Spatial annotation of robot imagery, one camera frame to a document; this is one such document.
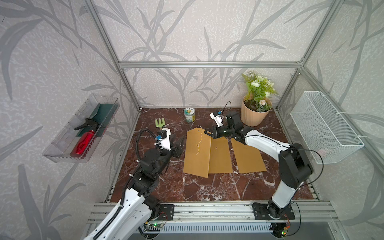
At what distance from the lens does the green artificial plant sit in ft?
3.06

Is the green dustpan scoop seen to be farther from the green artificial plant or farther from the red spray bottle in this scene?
the green artificial plant

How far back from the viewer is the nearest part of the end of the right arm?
0.67m
